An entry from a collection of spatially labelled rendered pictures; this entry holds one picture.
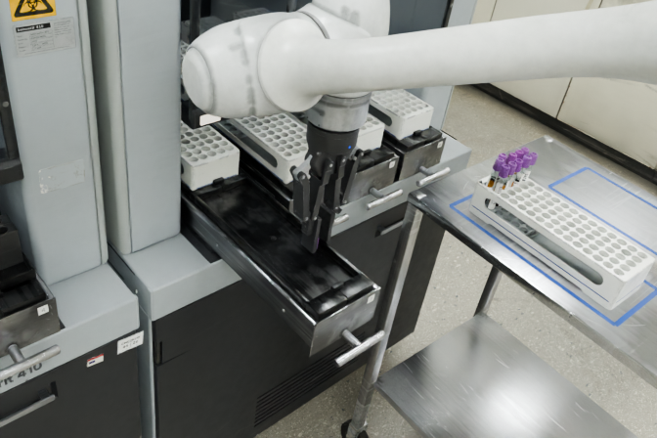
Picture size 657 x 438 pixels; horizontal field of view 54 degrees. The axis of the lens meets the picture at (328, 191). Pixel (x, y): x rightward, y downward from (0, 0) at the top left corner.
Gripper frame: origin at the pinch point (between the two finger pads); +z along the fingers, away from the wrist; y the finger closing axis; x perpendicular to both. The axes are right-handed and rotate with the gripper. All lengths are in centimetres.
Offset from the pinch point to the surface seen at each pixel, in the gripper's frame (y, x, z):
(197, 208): 10.9, -18.3, 3.6
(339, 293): 5.0, 11.3, 2.4
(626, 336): -25.0, 42.6, 2.3
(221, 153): 3.2, -22.8, -2.4
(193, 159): 7.9, -24.4, -1.8
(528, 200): -32.6, 17.5, -3.9
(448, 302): -87, -19, 84
